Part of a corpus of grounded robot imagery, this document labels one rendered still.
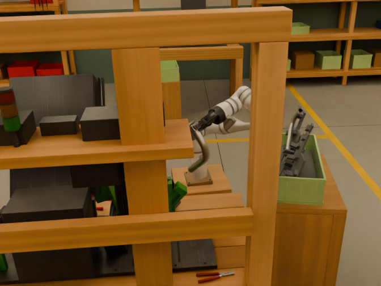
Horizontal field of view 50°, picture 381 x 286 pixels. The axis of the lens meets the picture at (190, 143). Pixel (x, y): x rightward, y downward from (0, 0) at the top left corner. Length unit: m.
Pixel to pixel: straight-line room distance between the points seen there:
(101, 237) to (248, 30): 0.83
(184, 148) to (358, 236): 2.51
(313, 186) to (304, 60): 4.90
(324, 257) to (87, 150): 1.70
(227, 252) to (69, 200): 0.73
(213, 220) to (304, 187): 1.02
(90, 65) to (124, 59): 6.27
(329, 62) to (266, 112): 5.92
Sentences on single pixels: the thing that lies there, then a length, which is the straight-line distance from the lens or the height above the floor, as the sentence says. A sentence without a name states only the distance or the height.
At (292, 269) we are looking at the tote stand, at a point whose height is 0.35.
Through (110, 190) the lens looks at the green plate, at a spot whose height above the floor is 1.17.
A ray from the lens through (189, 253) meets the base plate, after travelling 1.87.
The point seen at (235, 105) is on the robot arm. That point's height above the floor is 1.50.
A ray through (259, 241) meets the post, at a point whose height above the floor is 1.12.
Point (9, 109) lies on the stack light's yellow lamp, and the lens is 1.39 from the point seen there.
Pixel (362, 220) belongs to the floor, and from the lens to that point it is 3.83.
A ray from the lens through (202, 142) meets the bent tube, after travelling 1.65.
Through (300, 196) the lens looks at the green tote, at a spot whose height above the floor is 0.85.
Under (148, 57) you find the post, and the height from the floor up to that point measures 1.82.
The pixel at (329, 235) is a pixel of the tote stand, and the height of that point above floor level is 0.61.
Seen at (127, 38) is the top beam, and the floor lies 1.88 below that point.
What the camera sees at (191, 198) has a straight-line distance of 2.22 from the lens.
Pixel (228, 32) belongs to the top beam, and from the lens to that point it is 1.25.
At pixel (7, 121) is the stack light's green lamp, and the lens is 1.40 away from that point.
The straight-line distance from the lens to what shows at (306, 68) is 7.17.
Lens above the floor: 2.10
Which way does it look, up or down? 25 degrees down
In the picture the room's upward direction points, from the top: 2 degrees counter-clockwise
